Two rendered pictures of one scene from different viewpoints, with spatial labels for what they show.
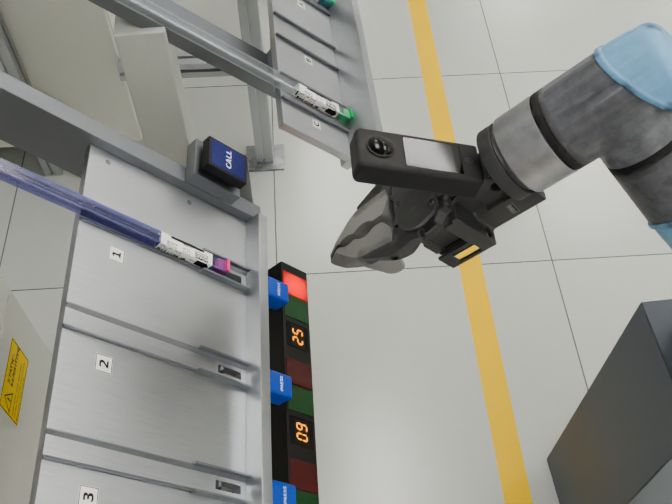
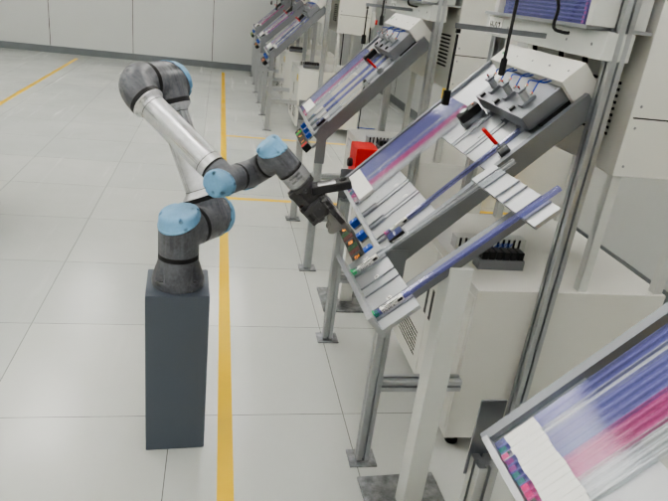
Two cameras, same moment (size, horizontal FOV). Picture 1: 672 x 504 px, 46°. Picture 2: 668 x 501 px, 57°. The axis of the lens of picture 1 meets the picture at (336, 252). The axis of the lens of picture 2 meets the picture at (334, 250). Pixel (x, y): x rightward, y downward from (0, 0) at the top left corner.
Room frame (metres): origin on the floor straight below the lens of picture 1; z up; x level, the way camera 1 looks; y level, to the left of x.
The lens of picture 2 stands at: (2.12, -0.28, 1.40)
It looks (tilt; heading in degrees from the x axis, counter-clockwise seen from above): 23 degrees down; 172
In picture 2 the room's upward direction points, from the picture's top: 7 degrees clockwise
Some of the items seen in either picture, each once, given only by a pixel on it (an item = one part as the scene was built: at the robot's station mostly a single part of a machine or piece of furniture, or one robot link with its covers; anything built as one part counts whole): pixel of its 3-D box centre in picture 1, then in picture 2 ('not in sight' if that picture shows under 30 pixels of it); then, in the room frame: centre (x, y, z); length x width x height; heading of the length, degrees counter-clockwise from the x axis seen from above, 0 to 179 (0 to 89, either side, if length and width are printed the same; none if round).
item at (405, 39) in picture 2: not in sight; (385, 138); (-1.26, 0.42, 0.66); 1.01 x 0.73 x 1.31; 94
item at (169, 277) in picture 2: not in sight; (178, 266); (0.45, -0.49, 0.60); 0.15 x 0.15 x 0.10
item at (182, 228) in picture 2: not in sight; (180, 230); (0.44, -0.49, 0.72); 0.13 x 0.12 x 0.14; 146
